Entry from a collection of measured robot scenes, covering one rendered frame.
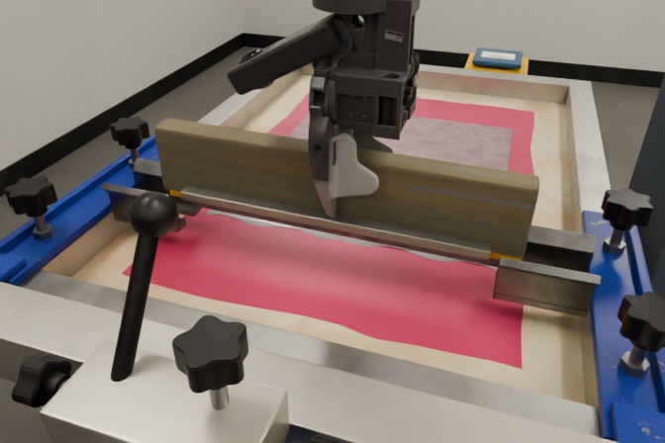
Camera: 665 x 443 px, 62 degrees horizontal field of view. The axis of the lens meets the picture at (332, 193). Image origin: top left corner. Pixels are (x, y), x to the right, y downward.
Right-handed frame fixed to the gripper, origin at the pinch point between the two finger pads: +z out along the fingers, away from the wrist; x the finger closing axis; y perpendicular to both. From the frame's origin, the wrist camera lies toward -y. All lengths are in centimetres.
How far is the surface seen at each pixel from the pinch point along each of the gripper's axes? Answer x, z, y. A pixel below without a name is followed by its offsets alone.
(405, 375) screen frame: -15.6, 5.5, 11.2
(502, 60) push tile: 75, 8, 13
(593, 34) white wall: 368, 74, 62
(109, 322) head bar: -22.2, 0.2, -10.0
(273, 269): -2.9, 8.9, -5.8
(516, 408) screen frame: -16.1, 5.5, 19.5
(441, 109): 47.8, 9.2, 4.4
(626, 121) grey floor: 299, 106, 84
